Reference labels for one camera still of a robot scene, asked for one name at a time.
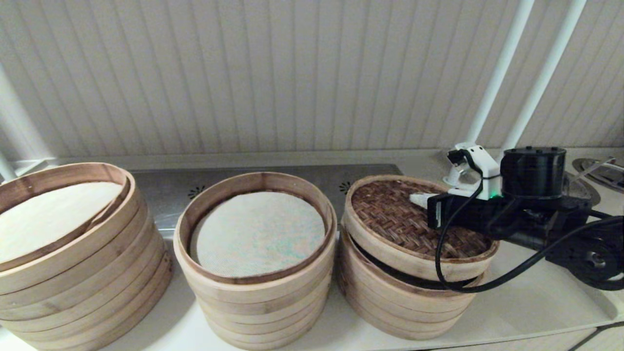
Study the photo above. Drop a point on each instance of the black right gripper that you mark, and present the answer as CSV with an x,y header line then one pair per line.
x,y
534,175

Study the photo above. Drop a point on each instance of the woven bamboo steamer lid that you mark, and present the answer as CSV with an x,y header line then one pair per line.
x,y
390,219

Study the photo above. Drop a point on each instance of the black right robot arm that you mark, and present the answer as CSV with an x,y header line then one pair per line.
x,y
594,258

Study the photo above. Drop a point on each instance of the bamboo steamer stack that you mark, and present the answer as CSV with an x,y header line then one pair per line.
x,y
87,292
263,312
390,307

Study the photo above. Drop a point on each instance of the round steel lid black knob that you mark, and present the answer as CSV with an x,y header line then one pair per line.
x,y
585,191

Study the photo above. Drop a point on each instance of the stained white steamer liner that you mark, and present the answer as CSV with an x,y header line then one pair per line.
x,y
258,234

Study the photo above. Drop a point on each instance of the round steel recessed lid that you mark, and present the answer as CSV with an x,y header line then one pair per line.
x,y
612,178

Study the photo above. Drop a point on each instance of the white round steamer liner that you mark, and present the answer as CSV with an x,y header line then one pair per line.
x,y
48,219

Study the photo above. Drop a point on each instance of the stainless steel drain panel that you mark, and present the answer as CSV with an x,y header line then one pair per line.
x,y
161,190

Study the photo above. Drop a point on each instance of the thick white pole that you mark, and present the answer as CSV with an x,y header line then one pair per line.
x,y
19,126

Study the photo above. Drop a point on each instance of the short white pole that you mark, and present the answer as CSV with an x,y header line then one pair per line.
x,y
5,168

